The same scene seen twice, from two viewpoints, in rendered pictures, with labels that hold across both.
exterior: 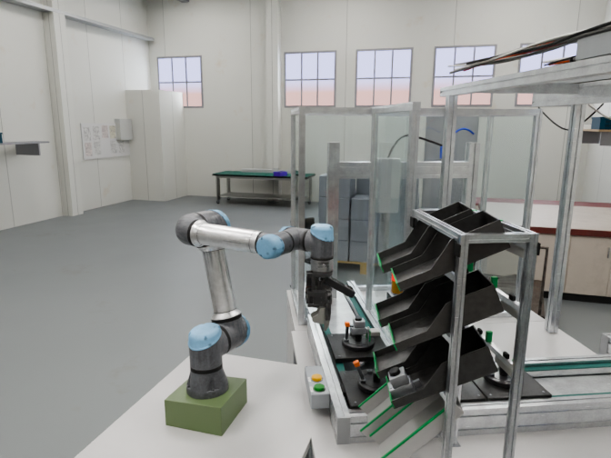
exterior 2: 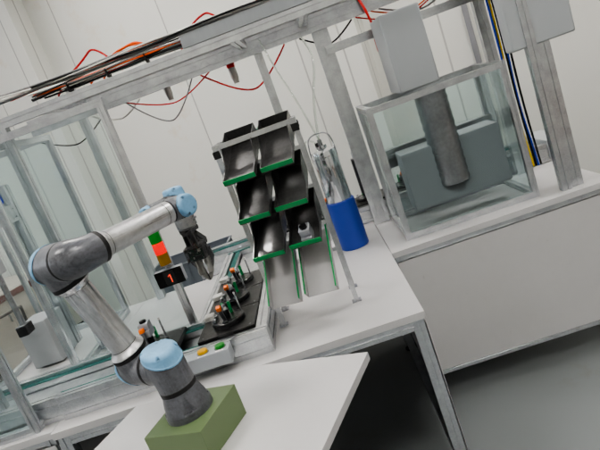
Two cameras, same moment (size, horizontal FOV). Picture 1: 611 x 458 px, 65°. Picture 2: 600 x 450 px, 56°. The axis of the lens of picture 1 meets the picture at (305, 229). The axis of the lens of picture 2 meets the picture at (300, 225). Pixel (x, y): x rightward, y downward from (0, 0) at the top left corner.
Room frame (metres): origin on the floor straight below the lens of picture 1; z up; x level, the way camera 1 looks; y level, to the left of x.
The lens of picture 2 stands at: (0.79, 1.84, 1.76)
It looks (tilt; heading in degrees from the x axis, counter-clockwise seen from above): 13 degrees down; 281
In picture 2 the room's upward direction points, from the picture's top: 20 degrees counter-clockwise
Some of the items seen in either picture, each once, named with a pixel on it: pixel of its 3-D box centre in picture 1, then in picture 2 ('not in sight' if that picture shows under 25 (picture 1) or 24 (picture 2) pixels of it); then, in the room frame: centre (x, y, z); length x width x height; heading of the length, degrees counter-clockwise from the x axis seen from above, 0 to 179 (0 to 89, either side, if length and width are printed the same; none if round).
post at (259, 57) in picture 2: not in sight; (285, 130); (1.28, -1.40, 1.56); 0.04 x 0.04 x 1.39; 6
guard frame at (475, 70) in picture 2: not in sight; (442, 148); (0.50, -1.20, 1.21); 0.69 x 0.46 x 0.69; 6
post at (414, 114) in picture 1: (407, 243); (149, 219); (1.81, -0.40, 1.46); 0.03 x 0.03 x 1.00; 6
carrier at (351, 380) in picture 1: (376, 374); (225, 312); (1.60, -0.27, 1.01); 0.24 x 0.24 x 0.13; 6
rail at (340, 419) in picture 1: (325, 364); (164, 370); (1.86, -0.09, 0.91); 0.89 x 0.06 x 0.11; 6
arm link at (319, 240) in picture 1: (321, 241); (176, 203); (1.53, -0.05, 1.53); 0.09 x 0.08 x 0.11; 60
